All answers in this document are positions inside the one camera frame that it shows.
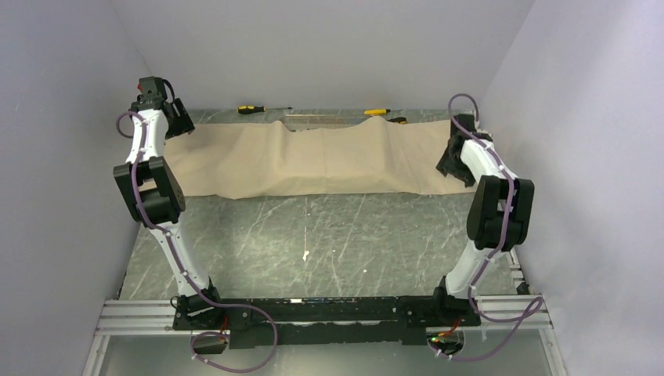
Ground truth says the yellow black screwdriver left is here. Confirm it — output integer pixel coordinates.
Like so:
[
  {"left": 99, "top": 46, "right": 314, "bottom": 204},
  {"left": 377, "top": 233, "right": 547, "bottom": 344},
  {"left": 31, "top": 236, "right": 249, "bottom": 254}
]
[{"left": 236, "top": 105, "right": 292, "bottom": 115}]

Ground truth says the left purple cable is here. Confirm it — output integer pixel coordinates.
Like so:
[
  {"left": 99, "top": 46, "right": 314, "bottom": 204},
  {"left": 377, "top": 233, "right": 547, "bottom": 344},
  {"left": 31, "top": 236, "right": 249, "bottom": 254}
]
[{"left": 115, "top": 110, "right": 279, "bottom": 376}]

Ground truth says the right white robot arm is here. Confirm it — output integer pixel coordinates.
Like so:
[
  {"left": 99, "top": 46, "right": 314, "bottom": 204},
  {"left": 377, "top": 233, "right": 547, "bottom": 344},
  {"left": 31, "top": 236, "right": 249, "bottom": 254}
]
[{"left": 431, "top": 114, "right": 535, "bottom": 325}]

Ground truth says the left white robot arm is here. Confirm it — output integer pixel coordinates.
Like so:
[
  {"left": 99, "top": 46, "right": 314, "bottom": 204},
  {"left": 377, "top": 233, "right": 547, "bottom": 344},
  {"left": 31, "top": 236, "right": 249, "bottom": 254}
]
[{"left": 113, "top": 76, "right": 226, "bottom": 329}]

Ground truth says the black yellow short screwdriver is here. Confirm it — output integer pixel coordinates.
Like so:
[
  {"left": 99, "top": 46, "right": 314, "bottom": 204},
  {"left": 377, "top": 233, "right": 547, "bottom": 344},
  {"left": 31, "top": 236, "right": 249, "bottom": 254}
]
[{"left": 388, "top": 117, "right": 407, "bottom": 125}]

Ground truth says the right side aluminium rail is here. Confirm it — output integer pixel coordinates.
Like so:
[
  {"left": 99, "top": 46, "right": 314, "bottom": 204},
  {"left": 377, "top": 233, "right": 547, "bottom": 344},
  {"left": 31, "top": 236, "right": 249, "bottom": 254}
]
[{"left": 464, "top": 110, "right": 530, "bottom": 291}]

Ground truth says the wire mesh instrument tray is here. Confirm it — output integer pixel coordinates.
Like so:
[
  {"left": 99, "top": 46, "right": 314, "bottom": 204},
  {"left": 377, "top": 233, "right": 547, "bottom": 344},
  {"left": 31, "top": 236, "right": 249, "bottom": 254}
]
[{"left": 279, "top": 114, "right": 370, "bottom": 132}]

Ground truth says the aluminium rail frame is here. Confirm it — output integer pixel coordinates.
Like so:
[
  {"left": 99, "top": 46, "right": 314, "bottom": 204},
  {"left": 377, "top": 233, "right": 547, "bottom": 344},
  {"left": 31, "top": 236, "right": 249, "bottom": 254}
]
[{"left": 83, "top": 289, "right": 553, "bottom": 375}]

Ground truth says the beige surgical wrap cloth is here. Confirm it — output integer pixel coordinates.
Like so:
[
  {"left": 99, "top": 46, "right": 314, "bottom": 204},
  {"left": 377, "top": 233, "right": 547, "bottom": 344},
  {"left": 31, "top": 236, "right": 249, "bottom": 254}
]
[{"left": 164, "top": 117, "right": 466, "bottom": 199}]

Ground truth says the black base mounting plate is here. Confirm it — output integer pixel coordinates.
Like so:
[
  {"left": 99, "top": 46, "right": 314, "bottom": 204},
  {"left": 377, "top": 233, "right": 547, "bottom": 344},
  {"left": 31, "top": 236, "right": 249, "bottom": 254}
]
[{"left": 172, "top": 288, "right": 481, "bottom": 349}]

